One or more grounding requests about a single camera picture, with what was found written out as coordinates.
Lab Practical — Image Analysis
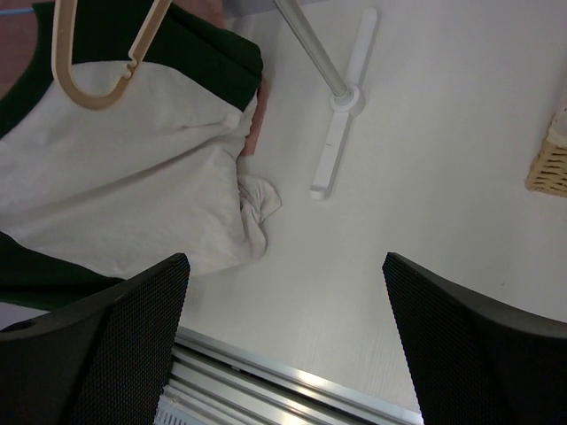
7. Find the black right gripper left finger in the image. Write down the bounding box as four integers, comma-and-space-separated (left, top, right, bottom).
1, 253, 190, 424

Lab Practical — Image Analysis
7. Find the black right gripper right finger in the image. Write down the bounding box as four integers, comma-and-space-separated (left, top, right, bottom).
382, 252, 566, 424

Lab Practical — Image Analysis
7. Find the green and white t shirt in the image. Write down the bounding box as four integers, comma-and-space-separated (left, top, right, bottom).
1, 2, 281, 311

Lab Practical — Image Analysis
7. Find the beige plastic hanger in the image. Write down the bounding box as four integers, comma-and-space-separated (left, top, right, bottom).
50, 0, 171, 111

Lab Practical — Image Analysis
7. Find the pink t shirt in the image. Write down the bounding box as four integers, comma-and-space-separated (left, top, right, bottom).
1, 1, 268, 156

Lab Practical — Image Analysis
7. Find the wicker laundry basket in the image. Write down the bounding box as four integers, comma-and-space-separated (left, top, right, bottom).
525, 106, 567, 197

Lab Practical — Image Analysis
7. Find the white clothes rack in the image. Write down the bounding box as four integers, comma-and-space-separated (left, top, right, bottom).
275, 1, 379, 201

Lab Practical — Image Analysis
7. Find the aluminium rail frame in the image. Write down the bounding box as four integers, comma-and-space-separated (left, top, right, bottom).
154, 328, 423, 424

